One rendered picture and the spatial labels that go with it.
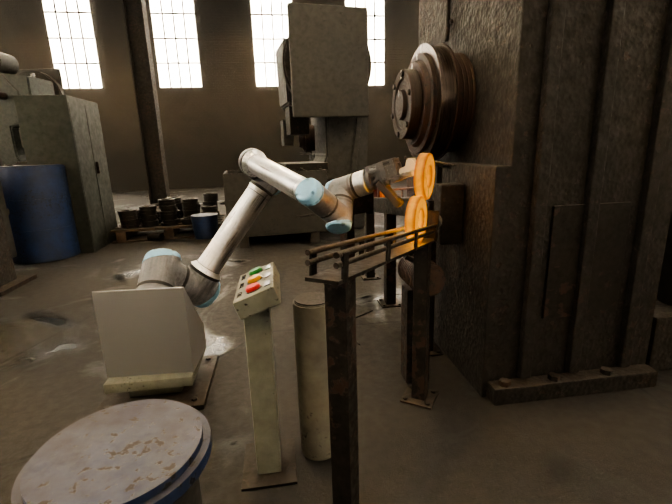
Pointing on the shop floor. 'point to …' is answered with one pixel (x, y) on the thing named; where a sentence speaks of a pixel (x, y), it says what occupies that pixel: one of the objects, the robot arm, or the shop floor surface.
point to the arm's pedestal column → (196, 396)
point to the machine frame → (557, 194)
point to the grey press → (326, 86)
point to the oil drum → (40, 212)
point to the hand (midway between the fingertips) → (424, 170)
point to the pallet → (172, 218)
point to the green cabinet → (72, 159)
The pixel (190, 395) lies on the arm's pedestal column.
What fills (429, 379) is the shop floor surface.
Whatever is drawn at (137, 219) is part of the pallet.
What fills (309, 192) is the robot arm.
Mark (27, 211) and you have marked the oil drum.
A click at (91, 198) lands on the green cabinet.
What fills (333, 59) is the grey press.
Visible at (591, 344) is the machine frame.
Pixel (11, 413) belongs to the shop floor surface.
